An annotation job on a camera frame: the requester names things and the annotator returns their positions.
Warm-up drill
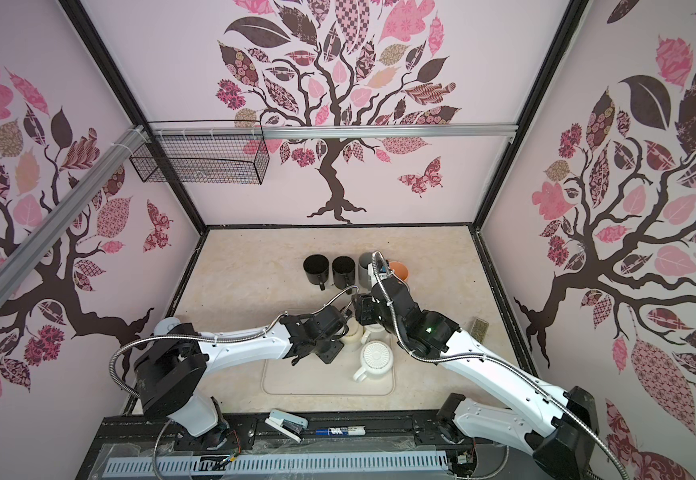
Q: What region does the cream mug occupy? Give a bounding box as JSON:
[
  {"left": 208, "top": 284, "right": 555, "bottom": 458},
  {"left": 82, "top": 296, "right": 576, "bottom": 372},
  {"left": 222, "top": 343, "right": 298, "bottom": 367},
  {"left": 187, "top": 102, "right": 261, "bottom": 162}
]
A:
[{"left": 340, "top": 318, "right": 364, "bottom": 352}]

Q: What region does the black wire basket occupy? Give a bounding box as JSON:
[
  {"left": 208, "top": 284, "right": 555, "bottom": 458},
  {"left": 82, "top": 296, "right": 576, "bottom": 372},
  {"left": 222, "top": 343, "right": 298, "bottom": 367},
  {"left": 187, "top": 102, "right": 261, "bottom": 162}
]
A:
[{"left": 129, "top": 120, "right": 271, "bottom": 185}]

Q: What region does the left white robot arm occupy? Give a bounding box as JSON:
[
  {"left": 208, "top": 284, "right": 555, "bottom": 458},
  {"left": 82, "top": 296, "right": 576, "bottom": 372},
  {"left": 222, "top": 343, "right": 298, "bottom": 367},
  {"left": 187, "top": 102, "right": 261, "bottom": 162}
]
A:
[{"left": 134, "top": 306, "right": 347, "bottom": 437}]

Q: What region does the aluminium rail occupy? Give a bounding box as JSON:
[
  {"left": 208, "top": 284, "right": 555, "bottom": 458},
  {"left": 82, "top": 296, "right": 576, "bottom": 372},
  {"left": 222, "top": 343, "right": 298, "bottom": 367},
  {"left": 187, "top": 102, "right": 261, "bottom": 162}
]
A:
[
  {"left": 151, "top": 123, "right": 518, "bottom": 140},
  {"left": 0, "top": 126, "right": 146, "bottom": 308}
]

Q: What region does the white slotted cable duct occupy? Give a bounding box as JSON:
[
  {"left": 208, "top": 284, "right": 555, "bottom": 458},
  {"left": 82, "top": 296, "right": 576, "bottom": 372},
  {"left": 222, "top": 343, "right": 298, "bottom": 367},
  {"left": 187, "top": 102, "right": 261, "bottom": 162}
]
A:
[{"left": 100, "top": 451, "right": 449, "bottom": 479}]

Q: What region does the white stapler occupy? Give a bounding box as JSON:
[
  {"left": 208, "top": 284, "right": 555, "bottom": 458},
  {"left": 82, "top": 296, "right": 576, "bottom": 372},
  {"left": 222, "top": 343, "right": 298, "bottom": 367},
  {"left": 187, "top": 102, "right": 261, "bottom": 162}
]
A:
[{"left": 265, "top": 409, "right": 309, "bottom": 443}]

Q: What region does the left aluminium rail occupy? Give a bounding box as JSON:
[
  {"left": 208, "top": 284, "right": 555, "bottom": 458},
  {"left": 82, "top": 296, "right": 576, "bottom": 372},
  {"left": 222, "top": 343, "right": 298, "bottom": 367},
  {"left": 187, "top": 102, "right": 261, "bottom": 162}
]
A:
[{"left": 0, "top": 126, "right": 146, "bottom": 308}]

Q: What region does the right metal conduit cable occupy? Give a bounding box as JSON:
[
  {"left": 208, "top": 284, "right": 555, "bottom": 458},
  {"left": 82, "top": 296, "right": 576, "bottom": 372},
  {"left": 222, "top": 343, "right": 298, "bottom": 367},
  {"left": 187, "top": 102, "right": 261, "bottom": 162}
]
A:
[{"left": 369, "top": 250, "right": 631, "bottom": 480}]

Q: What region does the green spice jar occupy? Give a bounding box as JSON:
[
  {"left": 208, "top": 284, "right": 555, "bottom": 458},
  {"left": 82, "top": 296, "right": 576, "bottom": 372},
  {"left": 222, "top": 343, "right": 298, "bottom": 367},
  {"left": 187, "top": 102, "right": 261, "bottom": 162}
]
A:
[{"left": 469, "top": 317, "right": 490, "bottom": 343}]

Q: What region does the blue white marker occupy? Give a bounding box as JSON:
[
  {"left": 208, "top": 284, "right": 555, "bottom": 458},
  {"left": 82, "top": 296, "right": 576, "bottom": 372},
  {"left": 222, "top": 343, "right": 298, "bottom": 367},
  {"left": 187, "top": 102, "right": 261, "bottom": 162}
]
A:
[{"left": 315, "top": 426, "right": 366, "bottom": 437}]

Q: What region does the orange can white lid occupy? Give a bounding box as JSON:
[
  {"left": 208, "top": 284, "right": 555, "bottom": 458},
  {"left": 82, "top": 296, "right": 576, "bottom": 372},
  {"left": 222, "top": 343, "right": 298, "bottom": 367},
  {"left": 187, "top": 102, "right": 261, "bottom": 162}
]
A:
[{"left": 153, "top": 317, "right": 182, "bottom": 336}]

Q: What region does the back aluminium rail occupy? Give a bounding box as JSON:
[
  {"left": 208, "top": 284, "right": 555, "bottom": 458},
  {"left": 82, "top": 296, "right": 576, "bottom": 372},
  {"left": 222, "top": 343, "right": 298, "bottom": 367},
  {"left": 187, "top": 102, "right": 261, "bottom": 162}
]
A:
[{"left": 151, "top": 123, "right": 518, "bottom": 140}]

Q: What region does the clear plastic tray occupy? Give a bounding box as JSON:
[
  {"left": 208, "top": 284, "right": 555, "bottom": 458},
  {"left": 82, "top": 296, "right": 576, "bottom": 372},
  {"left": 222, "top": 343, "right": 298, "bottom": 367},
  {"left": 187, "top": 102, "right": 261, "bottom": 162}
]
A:
[{"left": 262, "top": 345, "right": 395, "bottom": 396}]

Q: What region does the white ribbed mug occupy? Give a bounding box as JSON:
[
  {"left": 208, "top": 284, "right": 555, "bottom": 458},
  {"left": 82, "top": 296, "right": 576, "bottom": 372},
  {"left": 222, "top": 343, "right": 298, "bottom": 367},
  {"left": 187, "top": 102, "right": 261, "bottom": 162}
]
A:
[{"left": 352, "top": 340, "right": 394, "bottom": 382}]

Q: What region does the black and white mug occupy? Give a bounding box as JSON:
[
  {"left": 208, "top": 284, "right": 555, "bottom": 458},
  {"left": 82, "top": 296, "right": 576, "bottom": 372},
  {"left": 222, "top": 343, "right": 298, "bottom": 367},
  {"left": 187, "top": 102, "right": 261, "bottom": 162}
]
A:
[{"left": 302, "top": 254, "right": 330, "bottom": 291}]

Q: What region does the peach orange mug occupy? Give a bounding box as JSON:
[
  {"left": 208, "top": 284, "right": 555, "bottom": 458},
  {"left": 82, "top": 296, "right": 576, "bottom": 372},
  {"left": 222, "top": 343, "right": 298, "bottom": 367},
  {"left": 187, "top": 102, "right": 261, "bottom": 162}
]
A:
[{"left": 389, "top": 261, "right": 409, "bottom": 282}]

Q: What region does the metal conduit cable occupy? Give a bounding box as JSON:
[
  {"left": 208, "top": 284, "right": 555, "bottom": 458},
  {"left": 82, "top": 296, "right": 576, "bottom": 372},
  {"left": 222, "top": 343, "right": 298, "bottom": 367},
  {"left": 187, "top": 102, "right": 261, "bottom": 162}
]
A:
[
  {"left": 107, "top": 285, "right": 361, "bottom": 480},
  {"left": 369, "top": 250, "right": 631, "bottom": 480}
]

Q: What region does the grey mug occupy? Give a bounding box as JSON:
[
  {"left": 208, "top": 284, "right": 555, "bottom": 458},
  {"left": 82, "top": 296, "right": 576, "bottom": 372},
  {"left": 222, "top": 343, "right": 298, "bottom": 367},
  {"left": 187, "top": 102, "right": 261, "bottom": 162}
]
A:
[{"left": 358, "top": 252, "right": 372, "bottom": 290}]

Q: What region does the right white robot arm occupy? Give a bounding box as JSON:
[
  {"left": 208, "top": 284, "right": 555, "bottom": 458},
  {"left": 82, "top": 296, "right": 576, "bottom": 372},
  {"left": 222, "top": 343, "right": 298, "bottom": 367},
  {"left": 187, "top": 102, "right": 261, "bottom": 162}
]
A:
[{"left": 351, "top": 275, "right": 598, "bottom": 479}]

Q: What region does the left metal conduit cable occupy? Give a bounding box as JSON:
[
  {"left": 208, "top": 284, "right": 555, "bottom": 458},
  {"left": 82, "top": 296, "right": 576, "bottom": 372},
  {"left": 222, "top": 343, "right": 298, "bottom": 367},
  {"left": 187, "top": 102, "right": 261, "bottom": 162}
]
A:
[{"left": 107, "top": 285, "right": 361, "bottom": 480}]

